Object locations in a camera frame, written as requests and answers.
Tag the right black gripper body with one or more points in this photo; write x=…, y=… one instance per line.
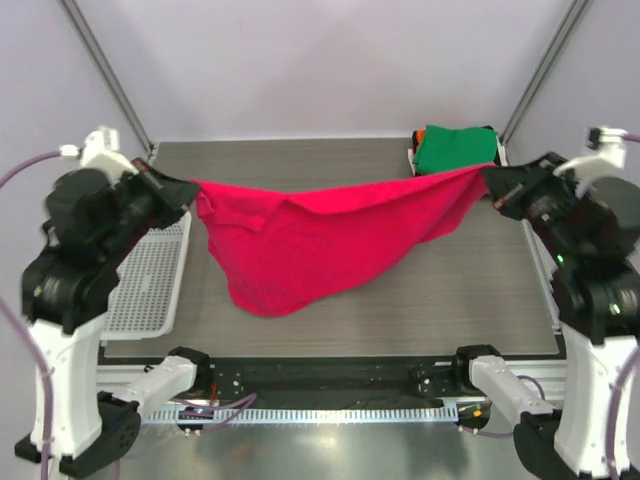
x=551, y=199

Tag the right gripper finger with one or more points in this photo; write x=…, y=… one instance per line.
x=510, y=205
x=505, y=179

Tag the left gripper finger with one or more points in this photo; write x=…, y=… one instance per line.
x=168, y=210
x=166, y=187

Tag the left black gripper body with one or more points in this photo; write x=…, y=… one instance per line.
x=137, y=204

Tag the pink t shirt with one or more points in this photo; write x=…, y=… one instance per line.
x=281, y=251

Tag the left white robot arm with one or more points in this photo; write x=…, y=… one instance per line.
x=77, y=426

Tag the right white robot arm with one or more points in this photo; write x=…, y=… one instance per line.
x=588, y=437

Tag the white folded t shirt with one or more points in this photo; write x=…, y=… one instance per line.
x=501, y=159

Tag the green folded t shirt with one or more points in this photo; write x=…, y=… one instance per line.
x=455, y=150

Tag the orange folded t shirt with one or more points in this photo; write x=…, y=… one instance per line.
x=421, y=137

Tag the white plastic basket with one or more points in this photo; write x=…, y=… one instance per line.
x=143, y=305

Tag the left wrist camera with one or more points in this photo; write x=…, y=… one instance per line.
x=100, y=151

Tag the aluminium rail frame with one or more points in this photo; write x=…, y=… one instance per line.
x=549, y=373

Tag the right aluminium corner post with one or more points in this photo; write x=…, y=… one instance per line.
x=569, y=23

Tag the aluminium corner post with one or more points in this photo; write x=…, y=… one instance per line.
x=96, y=54
x=569, y=23

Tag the left aluminium corner post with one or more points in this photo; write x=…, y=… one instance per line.
x=96, y=54

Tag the white slotted cable duct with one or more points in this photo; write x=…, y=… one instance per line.
x=175, y=414

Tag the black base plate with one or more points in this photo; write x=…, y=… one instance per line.
x=422, y=376

